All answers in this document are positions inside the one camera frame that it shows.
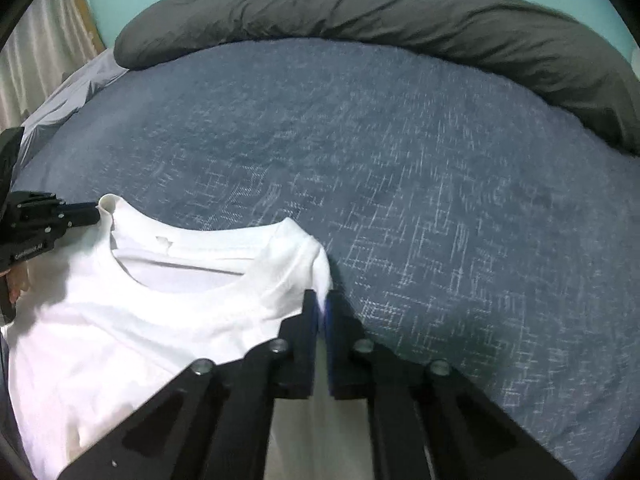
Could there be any dark grey long pillow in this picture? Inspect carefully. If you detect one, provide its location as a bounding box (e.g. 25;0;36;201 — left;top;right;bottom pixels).
114;0;640;156

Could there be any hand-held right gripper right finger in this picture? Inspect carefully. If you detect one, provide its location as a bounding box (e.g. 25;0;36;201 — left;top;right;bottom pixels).
325;292;576;480

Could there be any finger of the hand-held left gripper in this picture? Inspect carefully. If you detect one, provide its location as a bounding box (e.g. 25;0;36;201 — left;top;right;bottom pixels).
55;201;101;228

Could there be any white t-shirt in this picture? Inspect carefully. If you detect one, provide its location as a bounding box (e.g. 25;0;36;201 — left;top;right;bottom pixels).
7;194;333;480

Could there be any blue-grey bed sheet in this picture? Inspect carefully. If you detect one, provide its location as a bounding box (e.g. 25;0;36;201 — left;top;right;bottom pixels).
10;37;640;480

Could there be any light grey blanket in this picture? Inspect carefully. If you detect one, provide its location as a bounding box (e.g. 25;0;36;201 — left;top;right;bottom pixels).
20;50;129;137

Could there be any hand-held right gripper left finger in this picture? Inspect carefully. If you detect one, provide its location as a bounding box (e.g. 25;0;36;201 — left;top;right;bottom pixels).
57;289;318;480

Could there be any person's left hand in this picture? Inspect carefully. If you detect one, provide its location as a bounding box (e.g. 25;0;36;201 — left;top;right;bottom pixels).
0;265;30;307

